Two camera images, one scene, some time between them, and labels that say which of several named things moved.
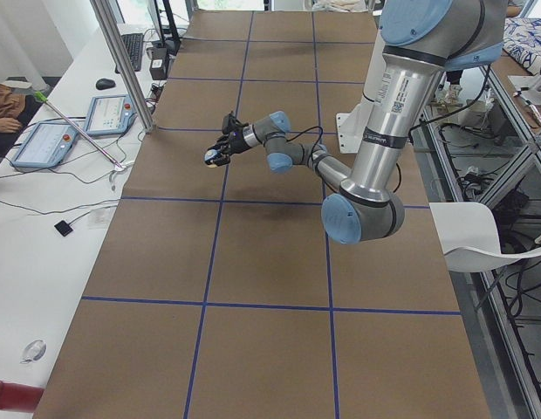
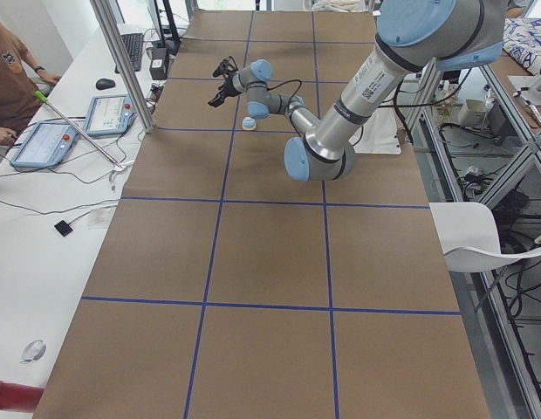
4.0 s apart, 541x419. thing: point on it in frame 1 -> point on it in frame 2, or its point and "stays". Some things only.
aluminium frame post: x=110 y=30 stays
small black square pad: x=64 y=228 stays
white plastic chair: x=470 y=238 stays
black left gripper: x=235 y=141 -> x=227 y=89
